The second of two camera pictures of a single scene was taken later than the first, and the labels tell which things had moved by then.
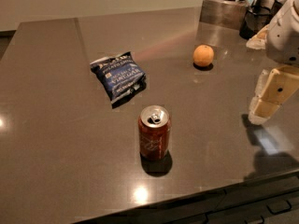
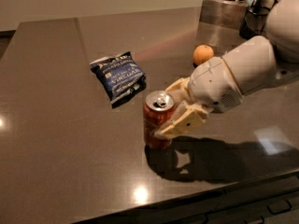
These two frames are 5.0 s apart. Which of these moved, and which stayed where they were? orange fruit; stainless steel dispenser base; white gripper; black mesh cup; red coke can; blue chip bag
Moved: red coke can; white gripper
Stayed: black mesh cup; blue chip bag; stainless steel dispenser base; orange fruit
